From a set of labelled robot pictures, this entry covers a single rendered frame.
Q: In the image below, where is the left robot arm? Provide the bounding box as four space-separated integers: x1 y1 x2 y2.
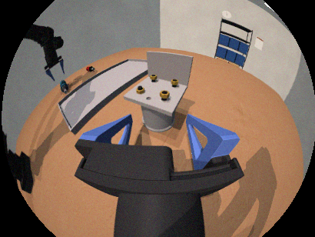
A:
2 24 64 191

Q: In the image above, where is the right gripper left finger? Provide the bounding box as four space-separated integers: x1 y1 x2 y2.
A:
80 114 133 145

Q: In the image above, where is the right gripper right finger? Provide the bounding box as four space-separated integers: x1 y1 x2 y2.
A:
186 114 240 170

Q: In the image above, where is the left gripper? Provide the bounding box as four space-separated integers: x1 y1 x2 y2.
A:
45 49 64 80

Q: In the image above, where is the grey l-shaped bracket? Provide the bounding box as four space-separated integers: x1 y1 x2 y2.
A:
123 52 193 117

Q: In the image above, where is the dark blue electric nut driver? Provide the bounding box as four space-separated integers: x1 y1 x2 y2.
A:
60 80 68 94

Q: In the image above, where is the grey cylinder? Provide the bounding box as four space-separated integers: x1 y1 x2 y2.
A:
141 105 175 132

